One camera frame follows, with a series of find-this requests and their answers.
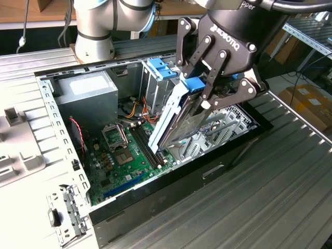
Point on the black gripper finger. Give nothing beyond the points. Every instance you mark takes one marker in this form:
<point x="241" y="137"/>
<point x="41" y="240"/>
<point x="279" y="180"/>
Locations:
<point x="220" y="99"/>
<point x="185" y="39"/>

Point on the hard disk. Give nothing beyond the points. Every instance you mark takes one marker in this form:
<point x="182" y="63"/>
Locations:
<point x="181" y="122"/>

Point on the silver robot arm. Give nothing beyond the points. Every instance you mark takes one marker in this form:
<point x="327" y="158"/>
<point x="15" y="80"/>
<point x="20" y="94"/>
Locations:
<point x="93" y="46"/>

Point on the metal disk bay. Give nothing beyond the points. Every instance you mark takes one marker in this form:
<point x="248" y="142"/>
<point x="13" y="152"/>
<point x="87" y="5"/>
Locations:
<point x="233" y="122"/>

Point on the large brown cardboard box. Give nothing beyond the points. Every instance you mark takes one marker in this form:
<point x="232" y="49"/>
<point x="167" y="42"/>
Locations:
<point x="285" y="49"/>

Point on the metal optical drive cage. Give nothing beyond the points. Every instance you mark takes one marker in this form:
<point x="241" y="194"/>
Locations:
<point x="153" y="90"/>

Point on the black RAM slot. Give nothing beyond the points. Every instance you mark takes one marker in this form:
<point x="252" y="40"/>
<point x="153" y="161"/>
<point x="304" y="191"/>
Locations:
<point x="140" y="136"/>
<point x="147" y="133"/>
<point x="144" y="135"/>

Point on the labelled cardboard box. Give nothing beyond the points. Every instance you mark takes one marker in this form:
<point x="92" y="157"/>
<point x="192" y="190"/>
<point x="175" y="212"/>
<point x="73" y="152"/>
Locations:
<point x="311" y="109"/>

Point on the open black PC case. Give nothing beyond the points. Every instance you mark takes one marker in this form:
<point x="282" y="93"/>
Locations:
<point x="168" y="192"/>

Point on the CPU socket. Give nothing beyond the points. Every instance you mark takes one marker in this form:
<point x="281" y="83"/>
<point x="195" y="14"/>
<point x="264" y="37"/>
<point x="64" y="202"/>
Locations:
<point x="124" y="157"/>

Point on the green motherboard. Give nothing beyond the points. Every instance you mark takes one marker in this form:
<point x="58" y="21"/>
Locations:
<point x="129" y="171"/>

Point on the grey power supply unit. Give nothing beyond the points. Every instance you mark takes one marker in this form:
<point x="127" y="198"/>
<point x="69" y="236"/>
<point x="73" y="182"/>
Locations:
<point x="88" y="109"/>

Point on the blue expansion slot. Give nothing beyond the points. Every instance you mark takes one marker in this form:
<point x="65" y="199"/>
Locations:
<point x="124" y="185"/>

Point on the small brown box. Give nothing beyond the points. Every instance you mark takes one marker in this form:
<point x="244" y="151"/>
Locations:
<point x="42" y="5"/>

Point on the grey part rack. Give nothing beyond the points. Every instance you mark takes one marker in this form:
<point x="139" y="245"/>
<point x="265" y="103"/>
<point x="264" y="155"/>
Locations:
<point x="15" y="145"/>

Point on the blue plastic drive bracket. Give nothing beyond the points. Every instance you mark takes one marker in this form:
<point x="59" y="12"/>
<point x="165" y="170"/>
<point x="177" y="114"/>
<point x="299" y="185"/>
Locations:
<point x="159" y="68"/>

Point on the metal frame slat table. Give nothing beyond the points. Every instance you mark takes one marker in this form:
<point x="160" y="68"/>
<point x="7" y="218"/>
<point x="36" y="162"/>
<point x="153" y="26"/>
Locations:
<point x="306" y="35"/>

